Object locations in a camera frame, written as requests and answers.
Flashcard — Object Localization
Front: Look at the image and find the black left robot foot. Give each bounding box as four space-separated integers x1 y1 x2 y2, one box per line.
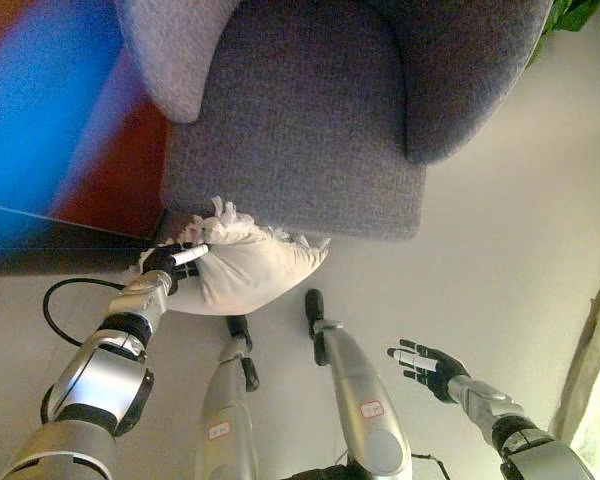
226 314 254 352

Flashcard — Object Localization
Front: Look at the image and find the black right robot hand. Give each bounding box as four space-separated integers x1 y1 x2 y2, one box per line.
386 338 472 404

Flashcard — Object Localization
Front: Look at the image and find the silver right robot leg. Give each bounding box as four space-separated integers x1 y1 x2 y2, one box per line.
312 319 412 480

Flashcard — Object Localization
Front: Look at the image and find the black robot foot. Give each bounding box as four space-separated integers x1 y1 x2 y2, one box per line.
226 314 254 352
304 288 325 339

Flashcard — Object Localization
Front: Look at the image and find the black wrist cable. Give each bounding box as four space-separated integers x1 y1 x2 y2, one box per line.
42 278 126 347

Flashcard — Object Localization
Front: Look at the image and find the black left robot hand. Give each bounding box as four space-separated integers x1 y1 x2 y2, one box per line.
140 241 212 294

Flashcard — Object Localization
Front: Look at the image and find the white tasselled pillow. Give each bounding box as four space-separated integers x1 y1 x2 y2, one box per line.
127 195 332 317

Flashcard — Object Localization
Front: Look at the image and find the silver left robot leg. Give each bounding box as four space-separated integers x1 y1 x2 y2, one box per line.
193 340 259 480

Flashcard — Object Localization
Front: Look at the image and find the black right robot foot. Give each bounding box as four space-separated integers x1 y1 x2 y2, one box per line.
304 288 325 339

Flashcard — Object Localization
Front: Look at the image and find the grey fabric tub armchair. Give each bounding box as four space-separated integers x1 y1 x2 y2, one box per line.
113 0 556 243

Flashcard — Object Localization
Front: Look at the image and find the silver robot leg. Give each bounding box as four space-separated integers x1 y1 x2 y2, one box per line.
193 340 259 480
312 319 412 480

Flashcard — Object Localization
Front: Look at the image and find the green leafy potted plant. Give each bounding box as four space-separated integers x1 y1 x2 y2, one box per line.
524 0 600 69

